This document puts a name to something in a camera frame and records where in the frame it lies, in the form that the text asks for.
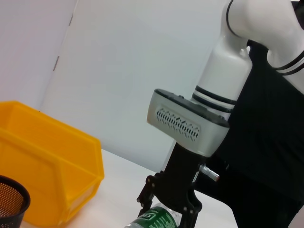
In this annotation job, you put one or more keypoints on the clear water bottle green label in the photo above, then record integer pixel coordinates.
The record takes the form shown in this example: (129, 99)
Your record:
(156, 217)

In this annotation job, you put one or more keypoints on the black mesh pen cup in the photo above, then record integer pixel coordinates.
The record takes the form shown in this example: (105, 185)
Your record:
(10, 209)

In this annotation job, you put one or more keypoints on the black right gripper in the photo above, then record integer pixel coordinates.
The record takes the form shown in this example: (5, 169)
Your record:
(180, 180)

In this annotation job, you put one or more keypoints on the silver black wrist camera box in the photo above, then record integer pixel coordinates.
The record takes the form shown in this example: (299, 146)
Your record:
(190, 128)

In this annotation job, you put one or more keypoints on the yellow plastic bin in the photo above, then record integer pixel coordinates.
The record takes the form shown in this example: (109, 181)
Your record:
(52, 161)

